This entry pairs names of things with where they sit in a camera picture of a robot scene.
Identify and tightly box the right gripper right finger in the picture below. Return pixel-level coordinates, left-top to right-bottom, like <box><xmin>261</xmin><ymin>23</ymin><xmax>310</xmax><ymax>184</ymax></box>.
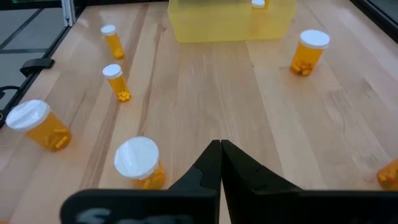
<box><xmin>221</xmin><ymin>139</ymin><xmax>398</xmax><ymax>224</ymax></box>

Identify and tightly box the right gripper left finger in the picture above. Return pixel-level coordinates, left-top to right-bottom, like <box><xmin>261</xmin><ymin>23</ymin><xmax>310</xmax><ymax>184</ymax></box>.
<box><xmin>59</xmin><ymin>139</ymin><xmax>223</xmax><ymax>224</ymax></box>

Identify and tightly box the large white ball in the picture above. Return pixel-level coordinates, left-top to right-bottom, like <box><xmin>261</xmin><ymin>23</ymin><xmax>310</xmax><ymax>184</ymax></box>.
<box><xmin>5</xmin><ymin>99</ymin><xmax>73</xmax><ymax>152</ymax></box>
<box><xmin>113</xmin><ymin>136</ymin><xmax>167</xmax><ymax>190</ymax></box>

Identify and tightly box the small white ball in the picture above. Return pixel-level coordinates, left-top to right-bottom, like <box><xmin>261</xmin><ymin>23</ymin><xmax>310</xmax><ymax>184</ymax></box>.
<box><xmin>101</xmin><ymin>63</ymin><xmax>132</xmax><ymax>103</ymax></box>
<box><xmin>100</xmin><ymin>24</ymin><xmax>126</xmax><ymax>60</ymax></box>

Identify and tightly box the translucent yellow plastic bin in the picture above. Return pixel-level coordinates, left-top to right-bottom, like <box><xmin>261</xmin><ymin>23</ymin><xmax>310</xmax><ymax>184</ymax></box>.
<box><xmin>167</xmin><ymin>0</ymin><xmax>297</xmax><ymax>44</ymax></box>

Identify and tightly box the silver aluminium post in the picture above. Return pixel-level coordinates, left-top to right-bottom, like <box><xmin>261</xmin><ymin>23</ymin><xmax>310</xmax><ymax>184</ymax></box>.
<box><xmin>60</xmin><ymin>0</ymin><xmax>77</xmax><ymax>27</ymax></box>

